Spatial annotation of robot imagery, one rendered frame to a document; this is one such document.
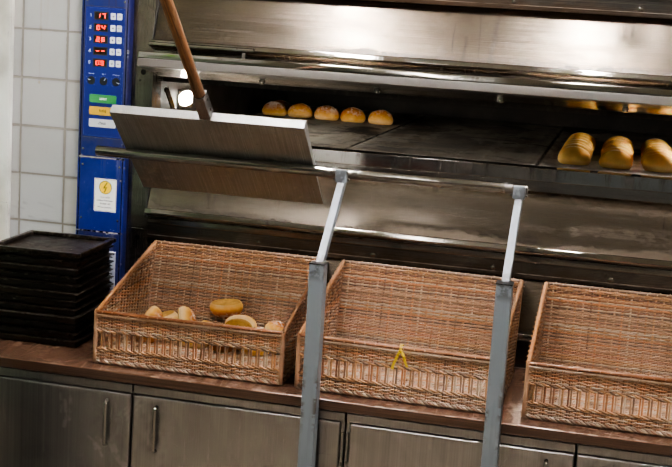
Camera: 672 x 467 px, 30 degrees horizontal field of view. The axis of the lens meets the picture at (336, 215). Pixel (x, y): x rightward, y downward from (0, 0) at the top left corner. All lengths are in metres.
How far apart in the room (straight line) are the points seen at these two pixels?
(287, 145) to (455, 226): 0.63
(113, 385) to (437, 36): 1.36
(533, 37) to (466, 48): 0.19
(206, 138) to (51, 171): 0.80
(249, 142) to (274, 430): 0.78
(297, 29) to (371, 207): 0.58
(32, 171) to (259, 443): 1.25
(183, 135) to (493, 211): 0.95
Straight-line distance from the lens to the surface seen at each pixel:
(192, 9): 3.91
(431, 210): 3.75
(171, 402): 3.49
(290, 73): 3.65
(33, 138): 4.12
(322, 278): 3.22
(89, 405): 3.59
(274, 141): 3.39
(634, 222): 3.72
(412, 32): 3.73
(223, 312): 3.76
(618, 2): 3.67
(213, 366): 3.48
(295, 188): 3.56
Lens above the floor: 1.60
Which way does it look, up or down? 9 degrees down
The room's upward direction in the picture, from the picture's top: 4 degrees clockwise
